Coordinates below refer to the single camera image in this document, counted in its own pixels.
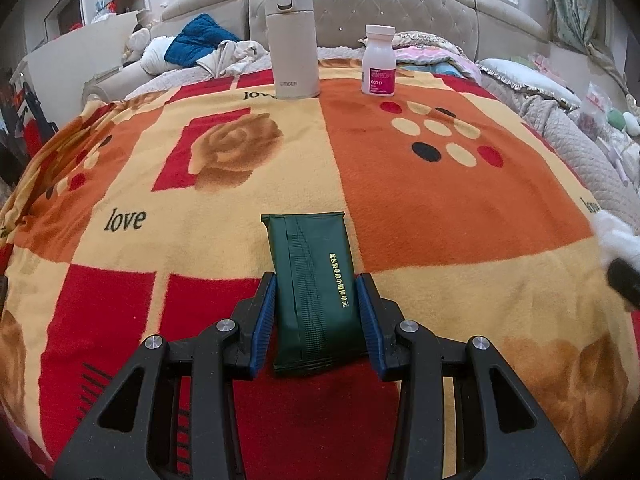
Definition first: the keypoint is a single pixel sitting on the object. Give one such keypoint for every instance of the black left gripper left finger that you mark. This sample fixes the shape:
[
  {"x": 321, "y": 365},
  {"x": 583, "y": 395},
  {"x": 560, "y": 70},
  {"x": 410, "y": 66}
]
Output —
[{"x": 175, "y": 394}]

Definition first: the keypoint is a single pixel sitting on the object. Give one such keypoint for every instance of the white tissue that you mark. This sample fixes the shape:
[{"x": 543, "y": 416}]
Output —
[{"x": 616, "y": 239}]

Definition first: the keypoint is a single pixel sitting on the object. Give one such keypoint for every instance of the beige thermos bottle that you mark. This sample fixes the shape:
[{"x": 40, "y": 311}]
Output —
[{"x": 292, "y": 41}]

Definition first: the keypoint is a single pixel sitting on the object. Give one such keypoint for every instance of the white pillow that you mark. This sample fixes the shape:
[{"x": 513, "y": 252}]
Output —
[{"x": 523, "y": 78}]

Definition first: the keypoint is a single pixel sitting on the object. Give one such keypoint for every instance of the dark green tissue pack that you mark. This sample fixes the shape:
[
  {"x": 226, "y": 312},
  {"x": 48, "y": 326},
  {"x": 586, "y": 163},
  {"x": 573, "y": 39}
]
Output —
[{"x": 318, "y": 322}]

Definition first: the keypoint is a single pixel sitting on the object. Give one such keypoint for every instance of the blue jacket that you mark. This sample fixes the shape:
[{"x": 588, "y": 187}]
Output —
[{"x": 200, "y": 37}]

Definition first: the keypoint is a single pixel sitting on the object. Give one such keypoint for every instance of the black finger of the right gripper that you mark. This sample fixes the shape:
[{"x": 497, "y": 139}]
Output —
[{"x": 625, "y": 280}]

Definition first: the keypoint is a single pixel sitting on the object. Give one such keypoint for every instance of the pink blue folded blankets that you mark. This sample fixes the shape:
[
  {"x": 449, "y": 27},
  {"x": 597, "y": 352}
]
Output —
[{"x": 427, "y": 52}]

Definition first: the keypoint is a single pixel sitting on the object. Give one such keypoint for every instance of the white pill bottle pink label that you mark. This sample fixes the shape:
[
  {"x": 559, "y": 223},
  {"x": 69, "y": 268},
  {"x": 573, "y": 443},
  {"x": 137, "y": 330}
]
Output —
[{"x": 379, "y": 61}]

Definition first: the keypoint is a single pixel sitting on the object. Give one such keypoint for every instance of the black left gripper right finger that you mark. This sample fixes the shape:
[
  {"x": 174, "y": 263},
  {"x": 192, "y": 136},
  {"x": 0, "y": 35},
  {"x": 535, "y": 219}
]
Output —
[{"x": 501, "y": 430}]

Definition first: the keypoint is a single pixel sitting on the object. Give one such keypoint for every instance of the orange red patterned blanket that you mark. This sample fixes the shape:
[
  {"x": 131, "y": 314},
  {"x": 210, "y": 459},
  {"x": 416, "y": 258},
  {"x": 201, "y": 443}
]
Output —
[{"x": 145, "y": 217}]

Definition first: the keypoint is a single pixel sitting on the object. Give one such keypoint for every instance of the beige tufted sofa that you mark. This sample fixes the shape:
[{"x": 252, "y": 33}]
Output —
[{"x": 481, "y": 28}]

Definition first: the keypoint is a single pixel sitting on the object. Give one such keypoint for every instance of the green floral curtain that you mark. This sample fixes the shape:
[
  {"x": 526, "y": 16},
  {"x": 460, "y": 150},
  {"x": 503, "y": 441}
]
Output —
[{"x": 575, "y": 24}]

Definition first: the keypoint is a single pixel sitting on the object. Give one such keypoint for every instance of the white garment on sofa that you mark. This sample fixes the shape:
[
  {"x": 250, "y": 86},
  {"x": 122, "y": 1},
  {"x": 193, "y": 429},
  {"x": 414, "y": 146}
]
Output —
[{"x": 230, "y": 58}]

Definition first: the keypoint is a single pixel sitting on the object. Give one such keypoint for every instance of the beige quilted cover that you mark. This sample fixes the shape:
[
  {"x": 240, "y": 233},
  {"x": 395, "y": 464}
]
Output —
[{"x": 548, "y": 118}]

